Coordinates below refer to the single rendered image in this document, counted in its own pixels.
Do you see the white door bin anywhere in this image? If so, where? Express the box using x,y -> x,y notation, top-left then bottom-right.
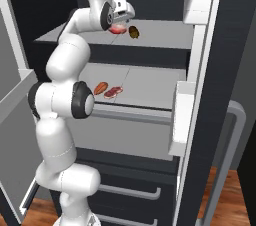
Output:
167,80 -> 198,158
182,0 -> 215,26

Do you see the black freezer drawer front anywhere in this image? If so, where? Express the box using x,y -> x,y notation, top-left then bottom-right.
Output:
49,148 -> 181,226

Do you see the grey fridge door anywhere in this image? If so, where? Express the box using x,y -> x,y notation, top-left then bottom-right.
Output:
0,0 -> 51,226

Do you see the grey fridge shelf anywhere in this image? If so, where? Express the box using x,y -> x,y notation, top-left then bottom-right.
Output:
78,62 -> 188,112
33,19 -> 195,51

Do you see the red raw steak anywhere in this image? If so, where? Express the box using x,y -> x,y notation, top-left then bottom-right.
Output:
109,23 -> 129,36
103,85 -> 124,100

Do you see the grey drawer handle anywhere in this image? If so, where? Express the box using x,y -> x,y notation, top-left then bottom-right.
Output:
97,183 -> 162,201
94,213 -> 159,226

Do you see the black fridge door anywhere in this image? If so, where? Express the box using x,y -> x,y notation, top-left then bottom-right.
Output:
168,0 -> 256,226

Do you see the dark brown sweet potato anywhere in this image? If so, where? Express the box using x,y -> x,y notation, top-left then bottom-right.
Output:
128,25 -> 141,40

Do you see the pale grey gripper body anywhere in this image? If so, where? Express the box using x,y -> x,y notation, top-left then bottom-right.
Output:
112,2 -> 136,27

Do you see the grey fridge door handle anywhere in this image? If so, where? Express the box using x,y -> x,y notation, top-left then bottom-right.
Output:
199,99 -> 248,226

